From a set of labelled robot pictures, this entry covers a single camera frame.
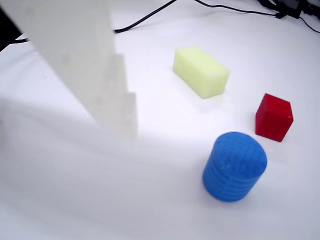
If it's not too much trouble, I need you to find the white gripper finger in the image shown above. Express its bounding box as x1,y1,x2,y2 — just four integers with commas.
0,0,138,141

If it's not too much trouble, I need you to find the blue foam cylinder block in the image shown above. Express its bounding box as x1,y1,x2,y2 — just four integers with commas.
201,131,268,203

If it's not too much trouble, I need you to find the pale yellow foam block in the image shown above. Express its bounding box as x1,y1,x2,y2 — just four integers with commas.
172,46,231,100

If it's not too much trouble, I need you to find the red cube block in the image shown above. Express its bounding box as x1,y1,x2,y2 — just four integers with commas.
254,92,294,143

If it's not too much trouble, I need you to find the black device with plugs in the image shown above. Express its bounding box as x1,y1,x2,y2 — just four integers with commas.
257,0,320,20

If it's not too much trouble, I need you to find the black cable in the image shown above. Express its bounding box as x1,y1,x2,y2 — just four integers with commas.
0,36,30,46
194,0,280,18
112,0,176,35

